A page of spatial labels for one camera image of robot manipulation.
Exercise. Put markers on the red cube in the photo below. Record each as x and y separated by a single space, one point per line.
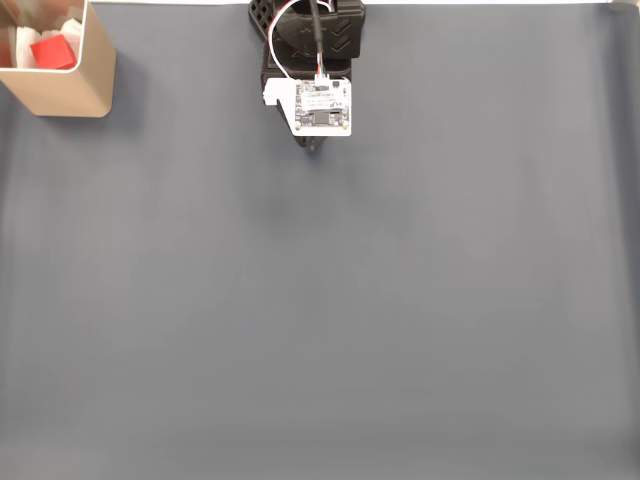
52 52

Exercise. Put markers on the beige rounded box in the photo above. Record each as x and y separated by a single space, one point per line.
75 92

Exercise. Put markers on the dark grey table mat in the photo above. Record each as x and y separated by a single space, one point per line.
300 300

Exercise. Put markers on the white camera circuit board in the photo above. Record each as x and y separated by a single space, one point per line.
322 107

